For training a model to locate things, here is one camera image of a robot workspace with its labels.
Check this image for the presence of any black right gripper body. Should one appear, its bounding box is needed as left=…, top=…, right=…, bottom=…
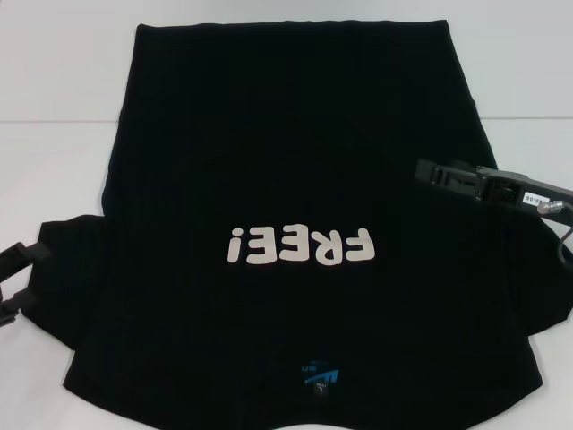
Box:
left=480, top=165, right=573, bottom=217

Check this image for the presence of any black shirt with FREE print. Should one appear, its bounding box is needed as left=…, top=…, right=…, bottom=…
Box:
left=38, top=18, right=573, bottom=430

